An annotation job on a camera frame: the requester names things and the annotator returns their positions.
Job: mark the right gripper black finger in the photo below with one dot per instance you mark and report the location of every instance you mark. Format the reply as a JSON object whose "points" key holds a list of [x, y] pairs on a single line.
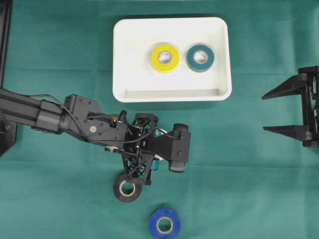
{"points": [[298, 132], [292, 86]]}

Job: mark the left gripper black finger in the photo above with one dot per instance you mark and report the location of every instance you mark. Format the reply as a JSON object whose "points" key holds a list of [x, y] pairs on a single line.
{"points": [[155, 164], [158, 133]]}

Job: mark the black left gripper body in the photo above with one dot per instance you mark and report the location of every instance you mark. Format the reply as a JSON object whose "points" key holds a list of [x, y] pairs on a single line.
{"points": [[137, 157]]}

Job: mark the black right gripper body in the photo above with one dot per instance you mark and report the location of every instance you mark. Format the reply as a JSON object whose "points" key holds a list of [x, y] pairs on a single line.
{"points": [[309, 78]]}

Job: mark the white tape roll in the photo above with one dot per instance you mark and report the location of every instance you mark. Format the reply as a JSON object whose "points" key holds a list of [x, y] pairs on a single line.
{"points": [[163, 132]]}

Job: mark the yellow tape roll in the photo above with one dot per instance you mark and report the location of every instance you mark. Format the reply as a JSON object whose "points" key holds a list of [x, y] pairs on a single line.
{"points": [[165, 58]]}

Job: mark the green tape roll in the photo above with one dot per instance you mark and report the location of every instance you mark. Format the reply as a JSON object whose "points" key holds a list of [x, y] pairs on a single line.
{"points": [[200, 58]]}

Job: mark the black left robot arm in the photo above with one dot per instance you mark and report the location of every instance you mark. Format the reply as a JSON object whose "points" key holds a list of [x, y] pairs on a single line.
{"points": [[84, 120]]}

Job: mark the black tape roll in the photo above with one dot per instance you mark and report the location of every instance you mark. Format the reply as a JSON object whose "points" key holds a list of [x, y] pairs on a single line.
{"points": [[120, 193]]}

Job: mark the red tape roll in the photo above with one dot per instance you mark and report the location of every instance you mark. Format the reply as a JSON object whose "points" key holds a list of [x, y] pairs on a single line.
{"points": [[115, 118]]}

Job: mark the blue tape roll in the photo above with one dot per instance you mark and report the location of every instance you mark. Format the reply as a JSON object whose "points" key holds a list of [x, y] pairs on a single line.
{"points": [[164, 223]]}

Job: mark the white plastic tray case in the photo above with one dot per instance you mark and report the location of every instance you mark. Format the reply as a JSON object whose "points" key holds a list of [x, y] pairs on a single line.
{"points": [[134, 78]]}

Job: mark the green table cloth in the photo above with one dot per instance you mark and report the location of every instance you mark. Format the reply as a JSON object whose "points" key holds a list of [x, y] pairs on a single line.
{"points": [[241, 182]]}

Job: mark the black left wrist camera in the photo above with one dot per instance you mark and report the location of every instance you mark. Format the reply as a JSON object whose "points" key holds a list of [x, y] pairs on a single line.
{"points": [[173, 147]]}

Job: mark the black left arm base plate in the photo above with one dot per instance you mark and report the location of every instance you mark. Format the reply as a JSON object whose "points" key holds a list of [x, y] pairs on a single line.
{"points": [[7, 136]]}

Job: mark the black mounting rail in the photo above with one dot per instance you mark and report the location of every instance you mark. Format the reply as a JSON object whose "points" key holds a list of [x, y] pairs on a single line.
{"points": [[5, 14]]}

